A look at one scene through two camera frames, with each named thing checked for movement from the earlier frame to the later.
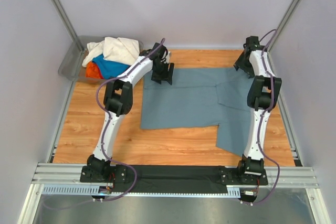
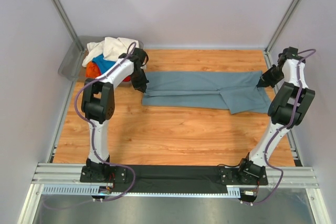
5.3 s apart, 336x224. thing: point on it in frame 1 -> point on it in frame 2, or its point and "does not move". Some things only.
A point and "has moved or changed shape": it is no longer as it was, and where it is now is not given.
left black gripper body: x=161 y=73 -> x=138 y=80
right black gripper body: x=244 y=65 -> x=271 y=76
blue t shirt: x=108 y=68 does not move
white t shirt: x=122 y=50 does not move
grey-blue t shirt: x=199 y=97 has moved or changed shape
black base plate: x=171 y=179 does not move
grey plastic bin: x=72 y=68 does not move
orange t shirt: x=93 y=71 does not move
